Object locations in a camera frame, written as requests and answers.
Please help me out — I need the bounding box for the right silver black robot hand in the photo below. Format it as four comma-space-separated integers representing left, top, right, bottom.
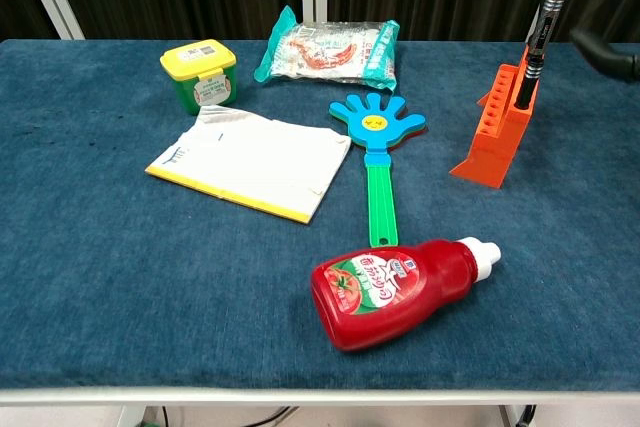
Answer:
569, 26, 640, 83

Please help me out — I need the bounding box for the black orange tool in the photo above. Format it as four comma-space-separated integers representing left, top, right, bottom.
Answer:
514, 0, 581, 111

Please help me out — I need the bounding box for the orange tool holder stand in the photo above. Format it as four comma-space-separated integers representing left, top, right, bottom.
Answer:
448, 46, 542, 190

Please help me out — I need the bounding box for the blue hand clapper toy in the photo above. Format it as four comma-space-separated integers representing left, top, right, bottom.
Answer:
328, 92, 429, 248

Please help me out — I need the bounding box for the teal snack bag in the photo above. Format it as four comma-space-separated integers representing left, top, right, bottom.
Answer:
253, 5, 401, 94

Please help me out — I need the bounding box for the red ketchup bottle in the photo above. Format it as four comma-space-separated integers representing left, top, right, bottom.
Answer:
310, 235, 502, 352

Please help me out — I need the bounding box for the yellow lidded green container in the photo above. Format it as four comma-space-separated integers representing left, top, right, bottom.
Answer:
159, 39, 238, 117

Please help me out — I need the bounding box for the blue felt table mat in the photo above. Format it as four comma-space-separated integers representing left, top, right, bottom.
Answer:
0, 38, 640, 391

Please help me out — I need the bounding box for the white table frame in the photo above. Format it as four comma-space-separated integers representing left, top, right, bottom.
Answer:
0, 386, 640, 427

